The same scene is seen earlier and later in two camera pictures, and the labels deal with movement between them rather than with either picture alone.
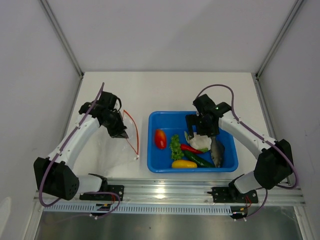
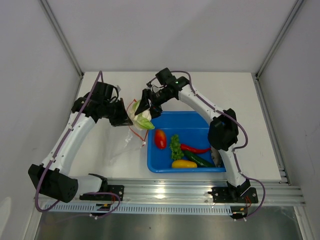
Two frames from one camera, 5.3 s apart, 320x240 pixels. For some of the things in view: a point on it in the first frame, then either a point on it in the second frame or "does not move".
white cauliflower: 202,143 to 141,121
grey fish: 217,152 does not move
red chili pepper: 187,147 does not move
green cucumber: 199,161 does not move
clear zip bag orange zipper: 123,151 to 136,136
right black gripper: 193,120 to 144,105
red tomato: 160,138 does not move
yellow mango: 183,164 does not move
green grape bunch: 175,147 does not move
